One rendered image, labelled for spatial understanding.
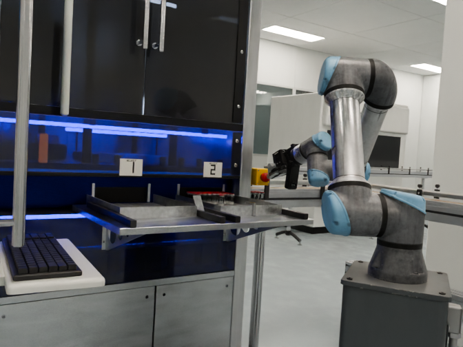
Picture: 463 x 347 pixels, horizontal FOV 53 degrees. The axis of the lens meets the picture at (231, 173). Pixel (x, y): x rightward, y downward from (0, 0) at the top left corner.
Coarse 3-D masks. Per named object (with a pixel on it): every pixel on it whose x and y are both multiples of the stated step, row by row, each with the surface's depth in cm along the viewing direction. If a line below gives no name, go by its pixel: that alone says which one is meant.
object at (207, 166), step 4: (204, 164) 180; (208, 164) 181; (212, 164) 182; (216, 164) 183; (220, 164) 184; (204, 168) 180; (208, 168) 181; (212, 168) 182; (216, 168) 183; (220, 168) 184; (204, 172) 180; (208, 172) 181; (212, 172) 182; (216, 172) 183; (220, 172) 184; (204, 176) 180; (208, 176) 181; (212, 176) 182; (216, 176) 184; (220, 176) 185
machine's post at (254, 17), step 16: (256, 0) 188; (256, 16) 188; (256, 32) 189; (256, 48) 190; (256, 64) 190; (256, 80) 191; (240, 160) 190; (240, 176) 190; (240, 192) 191; (240, 240) 193; (240, 256) 193; (240, 272) 194; (240, 288) 195; (240, 304) 195; (240, 320) 196; (240, 336) 197
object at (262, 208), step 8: (184, 200) 175; (192, 200) 169; (240, 200) 188; (248, 200) 184; (256, 200) 179; (216, 208) 155; (224, 208) 153; (232, 208) 155; (240, 208) 157; (248, 208) 159; (256, 208) 160; (264, 208) 162; (272, 208) 164; (280, 208) 166
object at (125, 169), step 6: (120, 162) 161; (126, 162) 162; (132, 162) 164; (138, 162) 165; (120, 168) 161; (126, 168) 162; (138, 168) 165; (120, 174) 161; (126, 174) 163; (132, 174) 164; (138, 174) 165
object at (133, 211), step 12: (108, 204) 144; (120, 204) 166; (132, 204) 168; (144, 204) 170; (156, 204) 172; (168, 204) 166; (180, 204) 159; (192, 204) 152; (132, 216) 138; (144, 216) 140; (156, 216) 142; (168, 216) 144; (180, 216) 147; (192, 216) 149
